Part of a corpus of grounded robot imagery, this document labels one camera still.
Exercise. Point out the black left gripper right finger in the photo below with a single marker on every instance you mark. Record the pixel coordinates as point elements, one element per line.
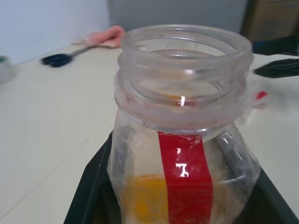
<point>268,205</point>

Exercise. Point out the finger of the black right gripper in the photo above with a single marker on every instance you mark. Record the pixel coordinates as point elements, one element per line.
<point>278,68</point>
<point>278,45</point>

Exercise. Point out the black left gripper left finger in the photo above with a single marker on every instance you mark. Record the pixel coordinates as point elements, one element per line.
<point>88,198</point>

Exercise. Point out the white bottle cap red tape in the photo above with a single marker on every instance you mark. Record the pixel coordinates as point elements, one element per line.
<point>261,95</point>

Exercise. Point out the bottle with orange liquid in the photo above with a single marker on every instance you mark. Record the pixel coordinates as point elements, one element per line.
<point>187,186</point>

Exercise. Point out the brown cardboard box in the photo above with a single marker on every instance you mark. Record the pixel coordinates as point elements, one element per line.
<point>271,18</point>

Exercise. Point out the clear tape roll green core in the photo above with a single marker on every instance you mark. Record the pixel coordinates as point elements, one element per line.
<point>4,72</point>

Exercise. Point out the pink cloth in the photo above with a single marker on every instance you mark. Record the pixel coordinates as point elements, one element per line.
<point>109,35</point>

